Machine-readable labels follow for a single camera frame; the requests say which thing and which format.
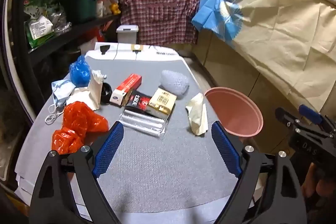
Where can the black shelf rack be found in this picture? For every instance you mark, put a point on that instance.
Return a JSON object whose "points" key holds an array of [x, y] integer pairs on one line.
{"points": [[86, 27]]}

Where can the red and white box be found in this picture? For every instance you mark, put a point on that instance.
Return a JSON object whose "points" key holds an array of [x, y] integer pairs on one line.
{"points": [[128, 86]]}

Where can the green and white packet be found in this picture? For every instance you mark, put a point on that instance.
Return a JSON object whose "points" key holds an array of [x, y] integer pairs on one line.
{"points": [[38, 27]]}

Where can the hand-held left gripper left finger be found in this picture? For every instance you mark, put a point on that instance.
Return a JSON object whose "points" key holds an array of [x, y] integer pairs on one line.
{"points": [[110, 150]]}

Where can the clear pack of straws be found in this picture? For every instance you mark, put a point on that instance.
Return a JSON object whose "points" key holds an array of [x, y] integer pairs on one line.
{"points": [[143, 123]]}

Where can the pink plastic bin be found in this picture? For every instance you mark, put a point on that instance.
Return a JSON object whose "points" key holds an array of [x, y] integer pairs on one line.
{"points": [[233, 113]]}

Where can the white lidded bin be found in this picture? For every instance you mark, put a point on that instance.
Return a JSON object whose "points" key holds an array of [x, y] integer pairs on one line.
{"points": [[127, 33]]}

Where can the gold and cream box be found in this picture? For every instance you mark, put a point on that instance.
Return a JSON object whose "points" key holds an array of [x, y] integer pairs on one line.
{"points": [[161, 103]]}

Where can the red orange package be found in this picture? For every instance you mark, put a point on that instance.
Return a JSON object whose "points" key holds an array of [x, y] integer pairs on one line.
{"points": [[101, 29]]}

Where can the yellow toy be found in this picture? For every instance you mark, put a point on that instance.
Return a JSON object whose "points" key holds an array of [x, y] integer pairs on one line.
{"points": [[115, 8]]}

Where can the orange plastic bag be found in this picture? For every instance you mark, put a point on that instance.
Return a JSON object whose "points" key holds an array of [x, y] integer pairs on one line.
{"points": [[76, 124]]}

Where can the clear plastic bag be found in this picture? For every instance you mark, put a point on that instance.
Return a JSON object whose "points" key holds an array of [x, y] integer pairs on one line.
{"points": [[59, 19]]}

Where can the white bottle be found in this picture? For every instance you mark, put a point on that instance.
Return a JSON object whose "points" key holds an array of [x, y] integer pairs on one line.
{"points": [[99, 7]]}

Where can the green storage box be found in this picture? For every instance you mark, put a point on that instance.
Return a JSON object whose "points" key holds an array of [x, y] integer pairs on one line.
{"points": [[78, 7]]}

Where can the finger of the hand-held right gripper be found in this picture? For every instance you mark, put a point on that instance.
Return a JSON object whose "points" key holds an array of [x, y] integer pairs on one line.
{"points": [[311, 111], [291, 123]]}

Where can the grey mesh sponge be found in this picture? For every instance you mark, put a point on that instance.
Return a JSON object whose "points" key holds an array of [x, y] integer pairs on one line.
{"points": [[174, 82]]}

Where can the blue and cream cloth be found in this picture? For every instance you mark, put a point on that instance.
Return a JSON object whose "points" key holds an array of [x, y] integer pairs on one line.
{"points": [[275, 19]]}

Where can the blue plastic bag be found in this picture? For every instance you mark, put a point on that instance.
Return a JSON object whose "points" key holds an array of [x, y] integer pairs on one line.
{"points": [[80, 71]]}

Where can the red plaid shirt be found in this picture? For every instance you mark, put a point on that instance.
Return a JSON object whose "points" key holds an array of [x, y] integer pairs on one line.
{"points": [[157, 16]]}

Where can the blue face mask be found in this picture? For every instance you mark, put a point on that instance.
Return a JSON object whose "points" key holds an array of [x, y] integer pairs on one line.
{"points": [[61, 92]]}

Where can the black packet with red print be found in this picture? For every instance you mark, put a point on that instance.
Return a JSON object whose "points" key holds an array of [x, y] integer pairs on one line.
{"points": [[137, 103]]}

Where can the crumpled cream napkin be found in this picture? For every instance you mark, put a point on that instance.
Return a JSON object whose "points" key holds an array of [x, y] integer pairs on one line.
{"points": [[198, 113]]}

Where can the white printed cardboard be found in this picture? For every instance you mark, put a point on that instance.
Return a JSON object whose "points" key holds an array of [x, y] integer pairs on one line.
{"points": [[157, 50]]}

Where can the person's right hand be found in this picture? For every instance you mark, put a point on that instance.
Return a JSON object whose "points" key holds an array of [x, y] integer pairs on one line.
{"points": [[312, 184]]}

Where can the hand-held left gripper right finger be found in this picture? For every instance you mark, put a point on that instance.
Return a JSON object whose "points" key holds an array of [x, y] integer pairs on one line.
{"points": [[225, 150]]}

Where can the cream paper pouch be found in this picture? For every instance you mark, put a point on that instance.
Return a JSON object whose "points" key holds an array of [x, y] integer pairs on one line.
{"points": [[95, 92]]}

